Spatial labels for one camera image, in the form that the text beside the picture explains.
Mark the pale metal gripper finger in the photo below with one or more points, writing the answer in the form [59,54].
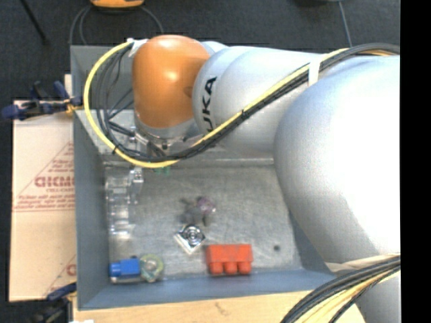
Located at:
[136,183]
[118,194]

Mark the grey and purple toy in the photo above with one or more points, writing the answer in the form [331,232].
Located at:
[197,209]

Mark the blue toy block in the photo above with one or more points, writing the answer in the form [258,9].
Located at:
[124,267]

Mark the clear square glass piece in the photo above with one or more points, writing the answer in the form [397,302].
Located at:
[189,238]

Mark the brown cardboard board red print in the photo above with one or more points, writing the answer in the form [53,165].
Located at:
[40,220]

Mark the grey metal bin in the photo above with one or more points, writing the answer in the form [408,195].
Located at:
[242,200]

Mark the red toy brick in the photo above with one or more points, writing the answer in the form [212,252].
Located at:
[229,257]

